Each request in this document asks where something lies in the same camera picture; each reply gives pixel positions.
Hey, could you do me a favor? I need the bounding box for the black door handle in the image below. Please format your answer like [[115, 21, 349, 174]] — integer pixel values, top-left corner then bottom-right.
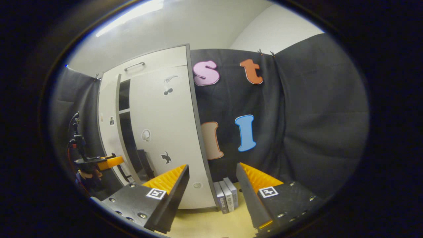
[[136, 149, 155, 179], [116, 164, 130, 181]]

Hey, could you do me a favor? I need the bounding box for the white shoe cabinet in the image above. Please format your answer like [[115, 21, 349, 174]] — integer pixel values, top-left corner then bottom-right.
[[97, 44, 218, 210]]

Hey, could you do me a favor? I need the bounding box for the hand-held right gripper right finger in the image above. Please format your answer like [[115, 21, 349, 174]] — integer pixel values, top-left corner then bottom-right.
[[236, 162, 323, 232]]

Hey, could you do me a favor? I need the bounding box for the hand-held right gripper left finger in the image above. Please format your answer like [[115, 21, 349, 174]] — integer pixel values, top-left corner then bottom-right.
[[101, 164, 190, 233]]

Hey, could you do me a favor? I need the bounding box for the white shoe cabinet door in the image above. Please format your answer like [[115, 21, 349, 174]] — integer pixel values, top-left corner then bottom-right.
[[97, 73, 133, 186], [128, 64, 217, 210]]

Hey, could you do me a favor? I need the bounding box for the white cabinet drawer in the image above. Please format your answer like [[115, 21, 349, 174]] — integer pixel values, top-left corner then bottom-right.
[[101, 45, 189, 83]]

